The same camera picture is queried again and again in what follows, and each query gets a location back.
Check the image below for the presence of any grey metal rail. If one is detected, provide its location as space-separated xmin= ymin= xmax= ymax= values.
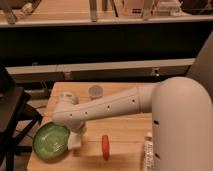
xmin=7 ymin=58 xmax=195 ymax=83

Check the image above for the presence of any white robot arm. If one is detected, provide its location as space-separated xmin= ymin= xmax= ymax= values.
xmin=52 ymin=77 xmax=213 ymax=171

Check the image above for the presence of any white tube with cap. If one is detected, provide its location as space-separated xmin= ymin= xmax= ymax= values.
xmin=143 ymin=132 xmax=153 ymax=171

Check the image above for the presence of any orange carrot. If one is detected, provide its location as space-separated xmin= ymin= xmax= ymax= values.
xmin=102 ymin=135 xmax=110 ymax=160

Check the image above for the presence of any wooden back shelf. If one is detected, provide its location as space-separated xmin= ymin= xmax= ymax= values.
xmin=0 ymin=0 xmax=213 ymax=28

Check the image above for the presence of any white sponge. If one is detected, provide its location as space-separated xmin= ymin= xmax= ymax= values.
xmin=68 ymin=133 xmax=82 ymax=150

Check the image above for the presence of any black side stand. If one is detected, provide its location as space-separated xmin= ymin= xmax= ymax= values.
xmin=0 ymin=63 xmax=42 ymax=171

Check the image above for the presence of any clear plastic cup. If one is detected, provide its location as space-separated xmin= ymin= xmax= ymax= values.
xmin=88 ymin=85 xmax=103 ymax=100

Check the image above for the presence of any green ceramic bowl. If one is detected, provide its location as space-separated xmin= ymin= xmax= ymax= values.
xmin=33 ymin=122 xmax=70 ymax=160

